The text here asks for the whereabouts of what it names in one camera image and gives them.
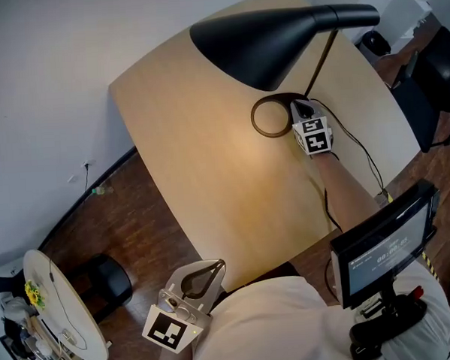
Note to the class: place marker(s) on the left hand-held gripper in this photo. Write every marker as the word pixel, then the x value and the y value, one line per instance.
pixel 176 321

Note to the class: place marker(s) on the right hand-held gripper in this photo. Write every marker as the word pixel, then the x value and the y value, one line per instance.
pixel 313 135

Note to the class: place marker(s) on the black desk lamp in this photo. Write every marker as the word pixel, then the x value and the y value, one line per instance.
pixel 255 46

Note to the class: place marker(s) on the person's right forearm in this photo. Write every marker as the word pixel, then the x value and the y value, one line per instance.
pixel 346 191

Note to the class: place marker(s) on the black round stool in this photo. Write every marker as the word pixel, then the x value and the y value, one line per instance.
pixel 109 281

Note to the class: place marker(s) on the person's white shirt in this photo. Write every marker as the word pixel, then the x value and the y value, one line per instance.
pixel 277 323

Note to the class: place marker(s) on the black waste bin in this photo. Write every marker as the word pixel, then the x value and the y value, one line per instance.
pixel 376 42

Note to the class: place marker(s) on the black office chair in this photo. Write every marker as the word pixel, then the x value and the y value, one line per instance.
pixel 430 82

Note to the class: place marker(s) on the round white side table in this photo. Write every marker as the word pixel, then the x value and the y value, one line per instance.
pixel 65 296

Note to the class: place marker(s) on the clear plastic bottle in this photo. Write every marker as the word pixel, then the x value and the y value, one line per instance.
pixel 102 190

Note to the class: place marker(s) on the black baseboard strip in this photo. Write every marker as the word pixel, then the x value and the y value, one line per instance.
pixel 86 194

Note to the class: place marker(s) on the white cabinet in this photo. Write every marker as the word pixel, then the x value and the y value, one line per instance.
pixel 415 3

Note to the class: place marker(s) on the yellow sunflower bunch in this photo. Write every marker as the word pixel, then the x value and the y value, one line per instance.
pixel 34 294

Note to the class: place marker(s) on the black chest-mounted monitor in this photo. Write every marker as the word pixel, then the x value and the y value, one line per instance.
pixel 383 250

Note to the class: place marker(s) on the white wall socket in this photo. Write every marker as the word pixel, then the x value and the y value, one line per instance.
pixel 88 164

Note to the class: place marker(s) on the black monitor mount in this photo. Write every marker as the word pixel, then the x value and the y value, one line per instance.
pixel 390 317

